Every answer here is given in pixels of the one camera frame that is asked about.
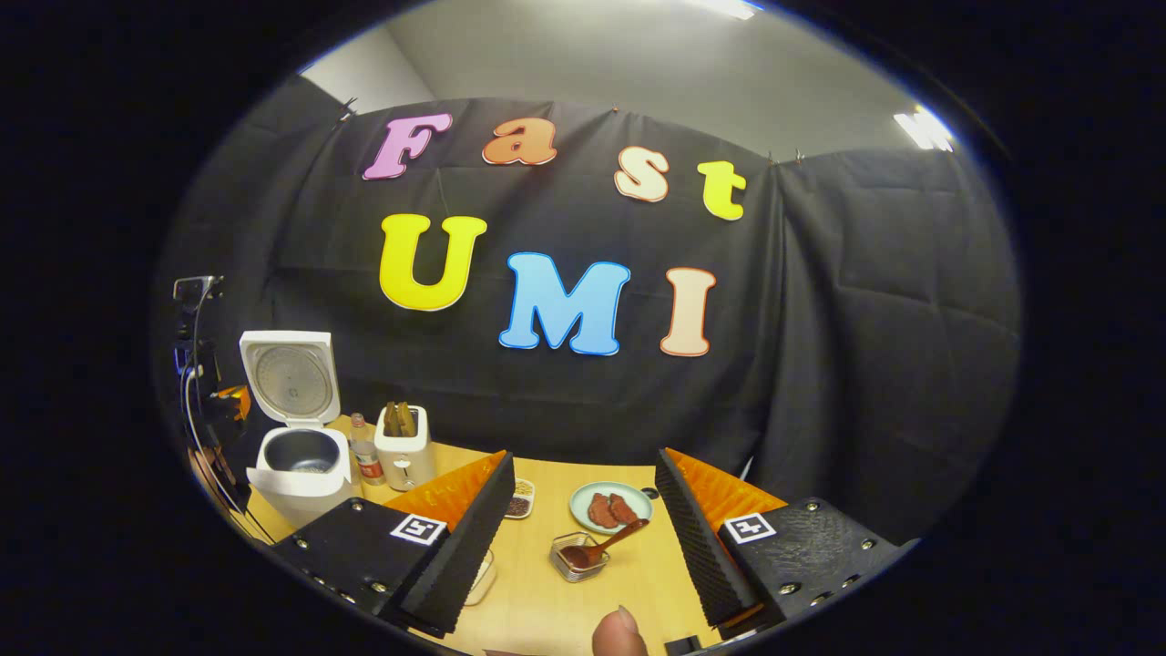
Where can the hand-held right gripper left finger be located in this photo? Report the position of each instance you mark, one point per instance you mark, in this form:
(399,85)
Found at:
(469,547)

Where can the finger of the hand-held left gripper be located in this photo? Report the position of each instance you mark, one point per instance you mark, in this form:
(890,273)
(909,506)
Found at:
(242,403)

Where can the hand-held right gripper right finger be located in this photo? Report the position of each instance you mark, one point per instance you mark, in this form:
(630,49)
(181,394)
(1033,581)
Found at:
(697,547)

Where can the clear container of rice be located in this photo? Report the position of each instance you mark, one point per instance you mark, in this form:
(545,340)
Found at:
(480,579)

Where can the wooden spoon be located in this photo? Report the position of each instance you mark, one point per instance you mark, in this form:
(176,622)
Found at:
(615,539)

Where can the white rice cooker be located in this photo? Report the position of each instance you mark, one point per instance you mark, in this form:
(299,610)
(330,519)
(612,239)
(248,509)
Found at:
(301,474)

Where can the white divided dish of grains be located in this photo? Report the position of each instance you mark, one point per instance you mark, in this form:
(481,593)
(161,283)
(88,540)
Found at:
(520,501)

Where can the brown meat slice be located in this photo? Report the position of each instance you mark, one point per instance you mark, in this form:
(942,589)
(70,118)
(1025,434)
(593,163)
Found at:
(625,508)
(601,512)

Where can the white toaster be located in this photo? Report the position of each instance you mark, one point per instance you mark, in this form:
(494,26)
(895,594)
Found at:
(405,460)

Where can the pale green plate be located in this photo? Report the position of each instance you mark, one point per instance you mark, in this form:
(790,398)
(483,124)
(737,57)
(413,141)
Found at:
(583,499)

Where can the clear bottle with red label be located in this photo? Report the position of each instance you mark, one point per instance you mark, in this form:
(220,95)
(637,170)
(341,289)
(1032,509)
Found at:
(367,460)

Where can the brown toast slice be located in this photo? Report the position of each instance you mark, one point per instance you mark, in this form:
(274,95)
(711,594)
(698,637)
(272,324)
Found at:
(407,419)
(391,421)

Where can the black backdrop cloth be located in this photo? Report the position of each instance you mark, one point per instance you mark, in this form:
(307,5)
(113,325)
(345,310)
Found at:
(820,319)

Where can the black cloth clip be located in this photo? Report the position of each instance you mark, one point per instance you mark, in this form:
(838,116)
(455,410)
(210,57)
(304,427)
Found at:
(347,109)

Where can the ceiling light panel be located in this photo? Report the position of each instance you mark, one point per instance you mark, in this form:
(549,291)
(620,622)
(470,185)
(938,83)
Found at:
(724,7)
(925,128)

